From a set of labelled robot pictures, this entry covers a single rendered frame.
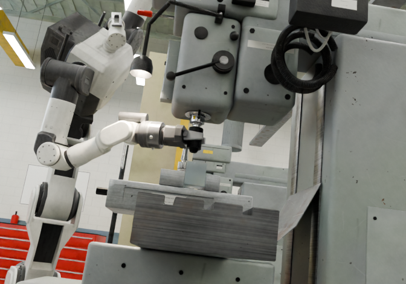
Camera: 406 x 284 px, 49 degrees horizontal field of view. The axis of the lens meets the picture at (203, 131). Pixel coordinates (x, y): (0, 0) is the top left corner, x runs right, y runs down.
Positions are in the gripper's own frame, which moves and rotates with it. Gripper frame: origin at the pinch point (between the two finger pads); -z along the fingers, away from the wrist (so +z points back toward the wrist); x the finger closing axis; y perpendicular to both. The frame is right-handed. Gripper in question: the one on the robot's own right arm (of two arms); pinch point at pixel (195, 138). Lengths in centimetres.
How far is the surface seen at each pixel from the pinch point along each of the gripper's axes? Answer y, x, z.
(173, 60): -24.8, -4.7, 9.8
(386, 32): -42, 4, -59
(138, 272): 42.3, -19.2, 6.3
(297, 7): -29, -30, -29
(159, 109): -63, 161, 63
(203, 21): -36.1, -10.4, 0.1
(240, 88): -14.5, -8.5, -14.0
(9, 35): -307, 525, 475
